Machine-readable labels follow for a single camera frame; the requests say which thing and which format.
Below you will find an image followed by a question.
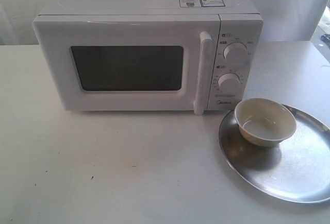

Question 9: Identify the white control knob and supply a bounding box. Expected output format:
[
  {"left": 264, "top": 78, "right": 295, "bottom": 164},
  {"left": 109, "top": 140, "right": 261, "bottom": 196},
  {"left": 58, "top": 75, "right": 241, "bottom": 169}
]
[
  {"left": 223, "top": 42, "right": 248, "bottom": 62},
  {"left": 218, "top": 73, "right": 240, "bottom": 93}
]

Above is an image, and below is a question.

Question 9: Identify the white microwave oven body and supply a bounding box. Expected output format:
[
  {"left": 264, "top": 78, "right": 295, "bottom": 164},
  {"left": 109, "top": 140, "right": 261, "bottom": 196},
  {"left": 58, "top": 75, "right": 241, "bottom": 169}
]
[{"left": 38, "top": 0, "right": 263, "bottom": 111}]

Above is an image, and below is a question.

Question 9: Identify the white microwave door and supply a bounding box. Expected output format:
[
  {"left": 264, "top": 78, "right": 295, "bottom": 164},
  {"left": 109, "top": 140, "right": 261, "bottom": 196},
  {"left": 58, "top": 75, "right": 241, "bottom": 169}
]
[{"left": 33, "top": 14, "right": 220, "bottom": 114}]

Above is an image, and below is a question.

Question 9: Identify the dark object at right edge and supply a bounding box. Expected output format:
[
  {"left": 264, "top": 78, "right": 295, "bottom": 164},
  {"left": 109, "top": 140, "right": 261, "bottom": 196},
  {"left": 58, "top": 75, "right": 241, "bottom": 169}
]
[{"left": 320, "top": 33, "right": 330, "bottom": 43}]

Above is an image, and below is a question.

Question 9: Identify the round stainless steel tray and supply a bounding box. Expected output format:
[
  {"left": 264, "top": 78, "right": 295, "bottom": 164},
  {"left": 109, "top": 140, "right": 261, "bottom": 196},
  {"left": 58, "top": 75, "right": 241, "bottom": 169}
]
[{"left": 219, "top": 106, "right": 329, "bottom": 204}]

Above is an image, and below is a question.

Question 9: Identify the lower white control knob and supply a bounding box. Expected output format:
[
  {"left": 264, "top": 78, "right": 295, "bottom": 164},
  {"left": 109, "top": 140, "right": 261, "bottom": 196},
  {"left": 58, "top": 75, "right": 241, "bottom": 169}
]
[{"left": 218, "top": 73, "right": 240, "bottom": 93}]

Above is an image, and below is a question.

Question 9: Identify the blue white label sticker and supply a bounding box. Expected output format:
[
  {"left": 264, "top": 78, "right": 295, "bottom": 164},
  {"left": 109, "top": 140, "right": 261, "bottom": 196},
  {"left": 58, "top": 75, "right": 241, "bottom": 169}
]
[{"left": 179, "top": 0, "right": 226, "bottom": 8}]

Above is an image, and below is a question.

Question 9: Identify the cream ceramic bowl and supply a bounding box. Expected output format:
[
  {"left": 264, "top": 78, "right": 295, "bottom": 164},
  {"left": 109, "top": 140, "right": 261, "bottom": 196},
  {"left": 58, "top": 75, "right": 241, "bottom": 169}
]
[{"left": 234, "top": 98, "right": 296, "bottom": 147}]

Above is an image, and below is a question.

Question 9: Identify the upper white control knob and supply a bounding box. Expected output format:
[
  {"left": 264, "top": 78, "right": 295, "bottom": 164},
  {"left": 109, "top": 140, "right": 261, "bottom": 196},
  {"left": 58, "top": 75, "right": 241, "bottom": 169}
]
[{"left": 223, "top": 42, "right": 248, "bottom": 62}]

